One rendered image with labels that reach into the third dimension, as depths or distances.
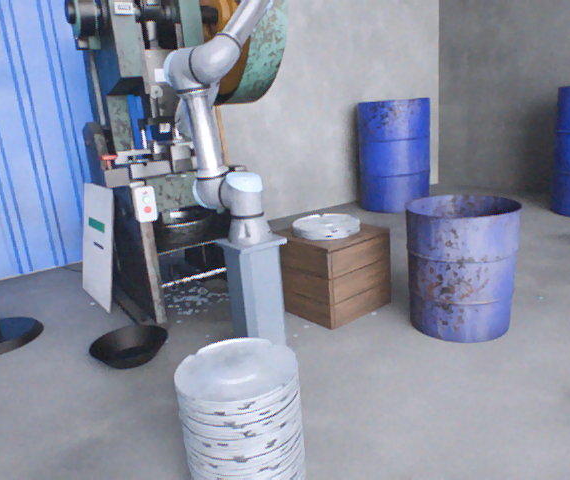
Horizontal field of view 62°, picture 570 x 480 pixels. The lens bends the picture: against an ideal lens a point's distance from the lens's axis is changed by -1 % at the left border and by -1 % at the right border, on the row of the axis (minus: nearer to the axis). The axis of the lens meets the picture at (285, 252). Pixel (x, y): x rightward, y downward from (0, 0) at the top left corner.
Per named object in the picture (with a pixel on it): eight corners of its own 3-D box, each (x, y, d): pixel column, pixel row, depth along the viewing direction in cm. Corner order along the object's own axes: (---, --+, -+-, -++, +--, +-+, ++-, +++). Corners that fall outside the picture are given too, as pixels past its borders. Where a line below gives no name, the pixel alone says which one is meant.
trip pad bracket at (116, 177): (135, 212, 197) (127, 164, 192) (112, 216, 192) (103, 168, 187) (131, 210, 202) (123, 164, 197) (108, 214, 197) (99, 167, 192)
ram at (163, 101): (187, 114, 215) (178, 44, 206) (155, 117, 207) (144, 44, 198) (174, 116, 229) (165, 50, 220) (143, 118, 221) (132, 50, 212)
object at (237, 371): (320, 356, 116) (320, 353, 116) (241, 421, 94) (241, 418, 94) (232, 332, 133) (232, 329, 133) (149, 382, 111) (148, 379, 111)
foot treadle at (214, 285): (233, 295, 211) (231, 284, 210) (212, 301, 206) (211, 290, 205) (183, 265, 259) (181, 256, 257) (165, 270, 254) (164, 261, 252)
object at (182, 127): (176, 145, 200) (175, 144, 200) (218, 105, 212) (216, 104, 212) (175, 98, 174) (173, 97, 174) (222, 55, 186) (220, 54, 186)
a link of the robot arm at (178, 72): (224, 215, 165) (186, 46, 144) (194, 212, 174) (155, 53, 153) (246, 203, 174) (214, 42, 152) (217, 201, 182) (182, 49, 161)
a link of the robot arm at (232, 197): (249, 216, 157) (244, 175, 153) (219, 214, 165) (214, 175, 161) (271, 209, 166) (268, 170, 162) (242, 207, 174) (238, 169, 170)
